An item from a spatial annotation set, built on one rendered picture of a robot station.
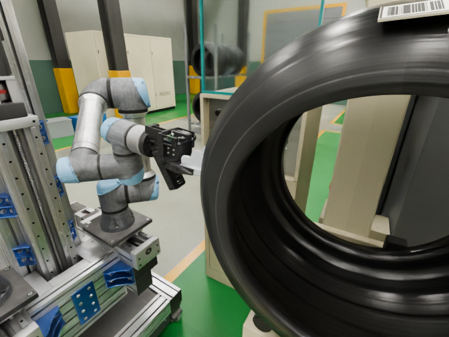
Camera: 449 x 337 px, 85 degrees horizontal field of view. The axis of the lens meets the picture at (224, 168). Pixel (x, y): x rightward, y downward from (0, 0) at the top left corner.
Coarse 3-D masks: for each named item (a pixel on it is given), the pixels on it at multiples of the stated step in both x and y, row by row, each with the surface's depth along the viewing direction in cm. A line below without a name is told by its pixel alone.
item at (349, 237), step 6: (324, 228) 76; (330, 228) 76; (336, 234) 74; (342, 234) 74; (348, 234) 74; (354, 234) 74; (348, 240) 73; (354, 240) 72; (360, 240) 71; (366, 240) 71; (372, 240) 71; (372, 246) 70; (378, 246) 69
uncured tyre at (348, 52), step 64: (320, 64) 27; (384, 64) 24; (448, 64) 22; (256, 128) 33; (256, 192) 68; (256, 256) 59; (320, 256) 67; (384, 256) 60; (448, 256) 52; (320, 320) 53; (384, 320) 52; (448, 320) 47
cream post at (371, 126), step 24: (384, 0) 53; (384, 96) 58; (408, 96) 56; (360, 120) 63; (384, 120) 60; (360, 144) 65; (384, 144) 62; (336, 168) 70; (360, 168) 67; (384, 168) 64; (336, 192) 72; (360, 192) 69; (336, 216) 75; (360, 216) 71
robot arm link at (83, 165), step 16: (96, 80) 91; (80, 96) 86; (96, 96) 87; (80, 112) 81; (96, 112) 83; (80, 128) 75; (96, 128) 78; (80, 144) 71; (96, 144) 74; (64, 160) 66; (80, 160) 67; (96, 160) 68; (64, 176) 66; (80, 176) 67; (96, 176) 68
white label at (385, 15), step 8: (432, 0) 23; (440, 0) 23; (448, 0) 22; (384, 8) 25; (392, 8) 24; (400, 8) 24; (408, 8) 23; (416, 8) 23; (424, 8) 22; (432, 8) 22; (440, 8) 21; (448, 8) 21; (384, 16) 23; (392, 16) 23; (400, 16) 22; (408, 16) 22; (416, 16) 22; (424, 16) 22
